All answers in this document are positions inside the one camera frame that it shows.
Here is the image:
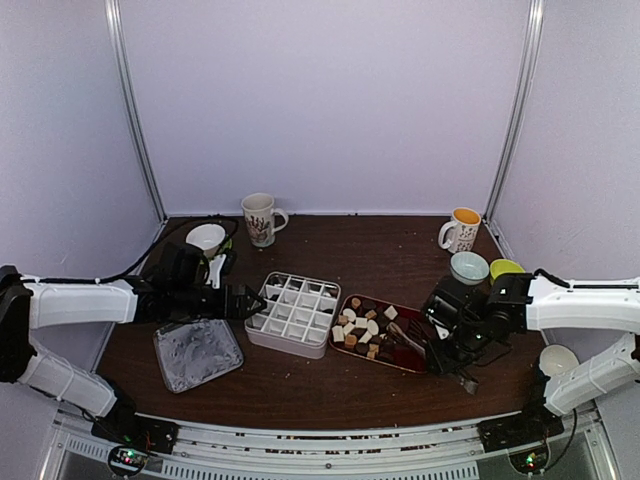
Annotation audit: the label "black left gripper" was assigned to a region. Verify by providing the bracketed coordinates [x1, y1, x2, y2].
[172, 283, 267, 320]

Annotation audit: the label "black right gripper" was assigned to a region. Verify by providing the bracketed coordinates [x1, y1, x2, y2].
[425, 320, 492, 377]

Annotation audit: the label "metal serving tongs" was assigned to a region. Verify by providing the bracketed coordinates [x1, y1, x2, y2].
[386, 322, 478, 395]

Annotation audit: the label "red chocolate tray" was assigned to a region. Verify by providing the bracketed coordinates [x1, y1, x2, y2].
[329, 295, 435, 374]

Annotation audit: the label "white divided tin box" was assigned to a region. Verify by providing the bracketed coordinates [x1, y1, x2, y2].
[245, 272, 341, 360]

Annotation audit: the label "bunny print tin lid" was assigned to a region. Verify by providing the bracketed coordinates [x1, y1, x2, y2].
[153, 320, 244, 394]

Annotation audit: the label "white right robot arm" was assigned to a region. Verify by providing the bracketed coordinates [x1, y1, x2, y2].
[421, 269, 639, 442]

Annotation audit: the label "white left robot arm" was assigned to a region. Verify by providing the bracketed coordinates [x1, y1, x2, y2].
[1, 243, 266, 444]

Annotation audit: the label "white bowl green rim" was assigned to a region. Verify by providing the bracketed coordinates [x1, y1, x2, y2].
[185, 223, 226, 258]

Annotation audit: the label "beige floral mug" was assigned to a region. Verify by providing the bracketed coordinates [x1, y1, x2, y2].
[241, 193, 289, 248]

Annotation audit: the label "light blue bowl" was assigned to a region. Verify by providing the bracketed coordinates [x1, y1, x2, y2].
[450, 251, 490, 286]

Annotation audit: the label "lime green bowl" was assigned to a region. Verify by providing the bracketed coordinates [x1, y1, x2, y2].
[489, 258, 525, 282]

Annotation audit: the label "dark bowl white inside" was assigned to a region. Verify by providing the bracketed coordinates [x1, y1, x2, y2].
[536, 344, 580, 379]

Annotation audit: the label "white mug yellow inside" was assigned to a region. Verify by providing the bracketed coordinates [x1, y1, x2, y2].
[438, 207, 482, 254]

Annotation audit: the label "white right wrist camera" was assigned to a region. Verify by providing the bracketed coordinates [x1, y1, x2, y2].
[434, 325, 451, 340]

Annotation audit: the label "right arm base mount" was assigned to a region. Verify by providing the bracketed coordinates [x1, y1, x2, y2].
[477, 413, 564, 476]

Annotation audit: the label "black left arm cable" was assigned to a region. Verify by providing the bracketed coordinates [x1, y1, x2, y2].
[97, 215, 241, 284]

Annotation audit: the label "metal front rail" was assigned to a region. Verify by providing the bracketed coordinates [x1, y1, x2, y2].
[52, 417, 616, 480]

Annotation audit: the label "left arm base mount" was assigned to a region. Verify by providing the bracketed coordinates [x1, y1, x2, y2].
[90, 416, 179, 479]

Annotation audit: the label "left aluminium frame post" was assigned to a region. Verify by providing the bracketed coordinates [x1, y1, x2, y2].
[104, 0, 167, 222]

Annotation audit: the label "aluminium frame post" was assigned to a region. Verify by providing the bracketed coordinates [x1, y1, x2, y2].
[104, 0, 167, 222]
[484, 0, 546, 225]

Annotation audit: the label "right aluminium frame post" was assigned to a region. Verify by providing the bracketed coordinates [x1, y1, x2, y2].
[484, 0, 546, 225]

